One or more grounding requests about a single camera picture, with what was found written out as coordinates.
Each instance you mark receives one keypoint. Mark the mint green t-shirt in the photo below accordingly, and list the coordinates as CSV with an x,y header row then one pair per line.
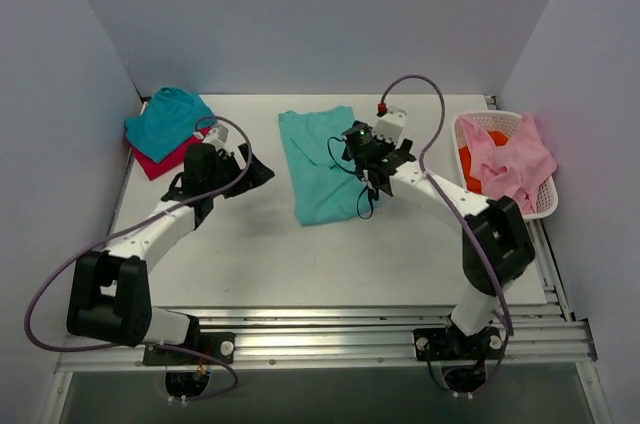
x,y
324,187

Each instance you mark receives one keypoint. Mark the white plastic laundry basket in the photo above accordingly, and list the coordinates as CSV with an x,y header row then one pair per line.
x,y
542,204

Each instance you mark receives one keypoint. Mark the folded teal t-shirt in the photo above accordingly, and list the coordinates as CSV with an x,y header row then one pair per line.
x,y
168,121

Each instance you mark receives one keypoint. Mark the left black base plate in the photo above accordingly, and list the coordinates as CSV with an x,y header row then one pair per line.
x,y
219,345

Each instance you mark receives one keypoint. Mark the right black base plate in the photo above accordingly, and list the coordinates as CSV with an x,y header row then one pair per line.
x,y
447,344

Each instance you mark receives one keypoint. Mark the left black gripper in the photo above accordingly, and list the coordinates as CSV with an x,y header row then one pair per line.
x,y
236,170

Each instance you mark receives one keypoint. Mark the folded red t-shirt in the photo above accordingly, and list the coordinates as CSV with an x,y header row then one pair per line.
x,y
154,170

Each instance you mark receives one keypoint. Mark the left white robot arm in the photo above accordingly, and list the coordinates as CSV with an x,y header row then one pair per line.
x,y
110,296

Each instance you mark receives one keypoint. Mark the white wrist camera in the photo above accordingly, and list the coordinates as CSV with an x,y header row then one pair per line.
x,y
215,135
390,124

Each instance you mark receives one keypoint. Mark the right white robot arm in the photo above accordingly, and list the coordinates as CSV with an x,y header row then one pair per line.
x,y
496,247

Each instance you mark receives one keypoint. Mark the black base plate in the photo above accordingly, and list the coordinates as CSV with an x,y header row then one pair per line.
x,y
447,344
219,345

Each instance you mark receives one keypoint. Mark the orange t-shirt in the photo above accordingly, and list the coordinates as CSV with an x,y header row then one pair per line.
x,y
473,184

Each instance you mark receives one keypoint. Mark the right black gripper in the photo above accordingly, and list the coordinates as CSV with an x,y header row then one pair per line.
x,y
388,159

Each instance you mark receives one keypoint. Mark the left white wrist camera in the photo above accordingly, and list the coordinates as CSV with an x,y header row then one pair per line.
x,y
215,135

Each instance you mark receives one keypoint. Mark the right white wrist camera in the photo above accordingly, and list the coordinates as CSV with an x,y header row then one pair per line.
x,y
390,124

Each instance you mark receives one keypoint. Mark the pink t-shirt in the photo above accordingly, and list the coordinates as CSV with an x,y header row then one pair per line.
x,y
510,169

